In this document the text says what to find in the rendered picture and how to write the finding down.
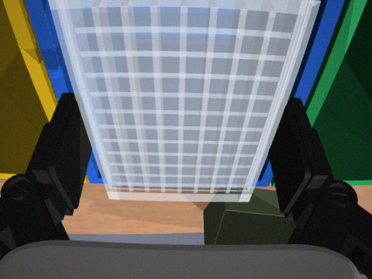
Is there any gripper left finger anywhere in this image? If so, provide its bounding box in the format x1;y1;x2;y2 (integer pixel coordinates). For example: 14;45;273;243
0;93;92;260

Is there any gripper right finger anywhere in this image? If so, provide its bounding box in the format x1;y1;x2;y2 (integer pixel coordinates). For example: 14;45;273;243
268;98;372;279

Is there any blue open bin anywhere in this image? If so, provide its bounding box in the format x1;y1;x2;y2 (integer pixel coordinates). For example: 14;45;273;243
25;0;345;187

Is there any yellow open-top bin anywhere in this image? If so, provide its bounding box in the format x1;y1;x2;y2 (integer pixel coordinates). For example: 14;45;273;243
0;0;58;179

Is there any green bin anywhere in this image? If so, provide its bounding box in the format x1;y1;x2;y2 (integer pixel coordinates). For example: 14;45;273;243
304;0;372;186

